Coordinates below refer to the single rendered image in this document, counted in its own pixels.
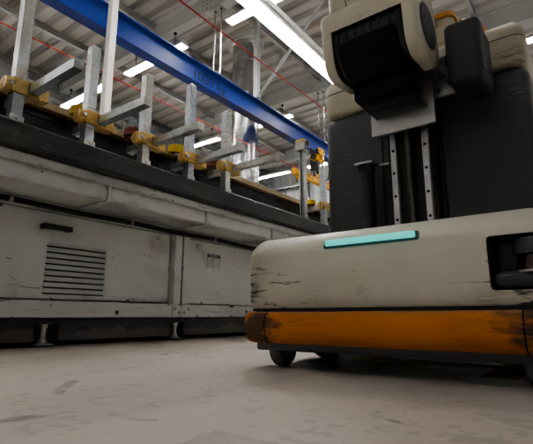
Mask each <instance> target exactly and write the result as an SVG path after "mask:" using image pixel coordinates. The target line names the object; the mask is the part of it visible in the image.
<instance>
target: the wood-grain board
mask: <svg viewBox="0 0 533 444"><path fill-rule="evenodd" d="M0 96H3V97H5V98H8V95H6V94H5V92H3V91H2V90H0ZM25 105H27V106H29V107H33V108H36V109H39V110H40V111H43V112H46V113H49V114H51V115H55V116H57V117H60V118H63V119H64V120H67V121H70V122H74V120H73V118H72V117H70V115H69V113H70V110H67V109H65V108H62V107H58V106H56V105H54V104H51V103H48V104H47V105H45V106H43V107H37V106H35V105H33V104H30V103H26V104H25ZM74 123H76V124H78V123H77V122H74ZM123 134H124V132H123V131H121V130H118V129H115V128H114V131H113V132H112V133H109V134H107V135H108V136H111V137H114V138H117V139H120V140H122V141H124V142H127V143H130V144H131V140H129V139H127V138H125V137H124V135H123ZM158 154H160V155H163V156H165V157H168V158H170V159H175V157H174V156H172V155H169V154H168V149H167V148H165V151H164V152H159V153H158ZM230 181H234V182H236V183H239V184H241V185H244V186H246V187H249V188H252V189H255V190H258V191H261V192H263V193H265V194H268V195H270V196H274V197H276V198H279V199H282V200H285V201H286V202H289V203H292V204H296V205H298V206H300V200H298V199H296V198H293V197H291V196H287V195H285V194H282V193H280V192H277V191H276V190H273V189H269V188H266V187H264V186H262V185H260V184H257V183H254V182H252V181H249V180H246V179H244V178H241V177H239V176H236V177H232V176H230Z"/></svg>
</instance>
